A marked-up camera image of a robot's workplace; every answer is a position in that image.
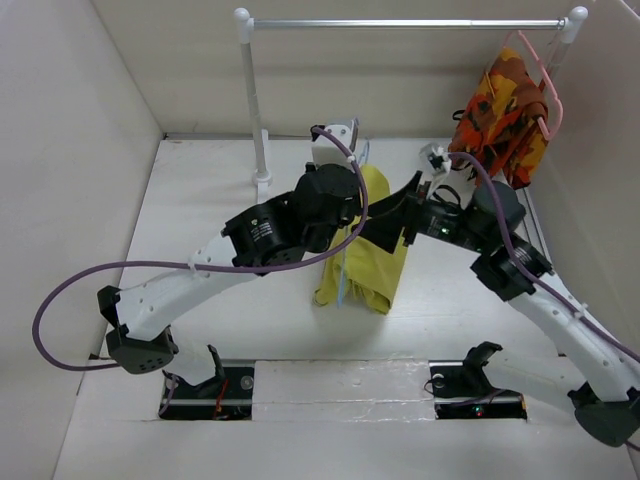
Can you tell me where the pink plastic hanger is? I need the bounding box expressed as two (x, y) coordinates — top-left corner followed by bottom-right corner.
(504, 30), (564, 142)

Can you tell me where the white clothes rack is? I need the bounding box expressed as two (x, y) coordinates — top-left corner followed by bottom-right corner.
(233, 6), (589, 203)

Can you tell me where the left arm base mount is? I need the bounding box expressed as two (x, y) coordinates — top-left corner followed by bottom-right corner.
(158, 360), (255, 421)

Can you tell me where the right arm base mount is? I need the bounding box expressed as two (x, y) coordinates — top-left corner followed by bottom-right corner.
(423, 361), (528, 420)

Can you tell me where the orange camouflage garment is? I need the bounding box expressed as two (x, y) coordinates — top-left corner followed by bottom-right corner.
(448, 47), (548, 190)

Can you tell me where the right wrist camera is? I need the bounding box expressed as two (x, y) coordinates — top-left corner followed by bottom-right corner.
(419, 143), (452, 199)

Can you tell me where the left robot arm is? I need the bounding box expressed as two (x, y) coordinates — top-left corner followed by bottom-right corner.
(97, 163), (368, 397)

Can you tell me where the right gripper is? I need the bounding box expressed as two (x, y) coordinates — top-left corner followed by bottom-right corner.
(350, 169), (491, 254)

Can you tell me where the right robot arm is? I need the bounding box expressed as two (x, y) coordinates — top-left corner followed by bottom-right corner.
(361, 176), (639, 447)

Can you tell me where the blue wire hanger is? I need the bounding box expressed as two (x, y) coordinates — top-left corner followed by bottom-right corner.
(334, 139), (374, 310)

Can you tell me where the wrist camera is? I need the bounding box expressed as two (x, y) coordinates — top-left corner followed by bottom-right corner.
(419, 143), (452, 199)
(311, 117), (359, 171)

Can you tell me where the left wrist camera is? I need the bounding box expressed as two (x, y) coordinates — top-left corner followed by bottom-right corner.
(311, 117), (359, 171)

